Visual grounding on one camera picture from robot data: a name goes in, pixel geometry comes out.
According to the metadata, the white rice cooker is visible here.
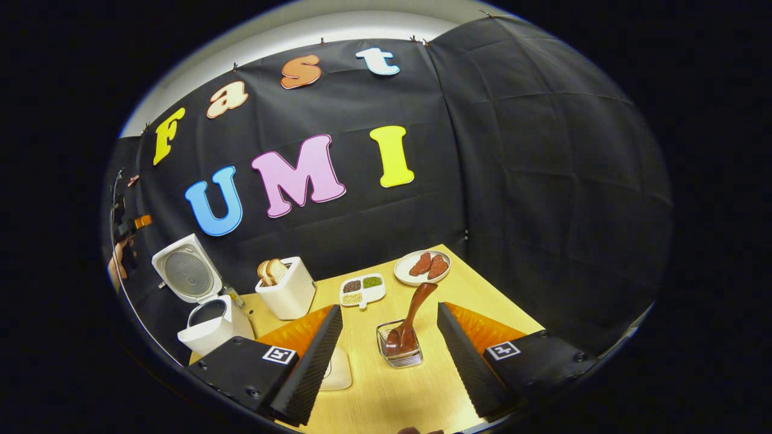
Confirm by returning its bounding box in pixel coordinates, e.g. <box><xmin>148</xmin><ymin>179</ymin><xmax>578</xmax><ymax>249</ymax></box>
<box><xmin>151</xmin><ymin>233</ymin><xmax>255</xmax><ymax>357</ymax></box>

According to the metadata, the white toaster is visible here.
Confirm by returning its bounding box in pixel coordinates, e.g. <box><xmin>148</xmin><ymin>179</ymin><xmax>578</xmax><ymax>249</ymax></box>
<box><xmin>255</xmin><ymin>257</ymin><xmax>317</xmax><ymax>321</ymax></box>

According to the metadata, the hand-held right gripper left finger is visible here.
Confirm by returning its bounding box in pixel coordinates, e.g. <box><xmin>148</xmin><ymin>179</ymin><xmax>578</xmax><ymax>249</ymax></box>
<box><xmin>188</xmin><ymin>304</ymin><xmax>344</xmax><ymax>426</ymax></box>

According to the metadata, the white round plate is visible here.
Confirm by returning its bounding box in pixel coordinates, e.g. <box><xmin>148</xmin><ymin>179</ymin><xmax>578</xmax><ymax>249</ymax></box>
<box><xmin>394</xmin><ymin>250</ymin><xmax>452</xmax><ymax>286</ymax></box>

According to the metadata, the wire metal chopstick holder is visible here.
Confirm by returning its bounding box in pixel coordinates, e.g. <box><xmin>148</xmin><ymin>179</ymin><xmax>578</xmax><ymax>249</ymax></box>
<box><xmin>376</xmin><ymin>319</ymin><xmax>423</xmax><ymax>368</ymax></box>

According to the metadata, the white divided bean dish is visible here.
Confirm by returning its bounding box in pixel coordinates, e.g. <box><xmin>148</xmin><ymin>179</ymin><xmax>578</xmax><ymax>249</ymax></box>
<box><xmin>340</xmin><ymin>274</ymin><xmax>387</xmax><ymax>310</ymax></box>

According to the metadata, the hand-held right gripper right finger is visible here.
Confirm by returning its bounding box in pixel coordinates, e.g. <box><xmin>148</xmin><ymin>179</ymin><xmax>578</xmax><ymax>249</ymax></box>
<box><xmin>436</xmin><ymin>301</ymin><xmax>598</xmax><ymax>421</ymax></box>

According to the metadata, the clear plastic rice container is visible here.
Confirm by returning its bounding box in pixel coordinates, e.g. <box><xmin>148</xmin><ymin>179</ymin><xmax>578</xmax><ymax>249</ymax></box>
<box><xmin>318</xmin><ymin>345</ymin><xmax>353</xmax><ymax>392</ymax></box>

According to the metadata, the brown wooden spoon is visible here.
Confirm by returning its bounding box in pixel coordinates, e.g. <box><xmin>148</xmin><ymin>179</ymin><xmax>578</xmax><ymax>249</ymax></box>
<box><xmin>385</xmin><ymin>282</ymin><xmax>438</xmax><ymax>356</ymax></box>

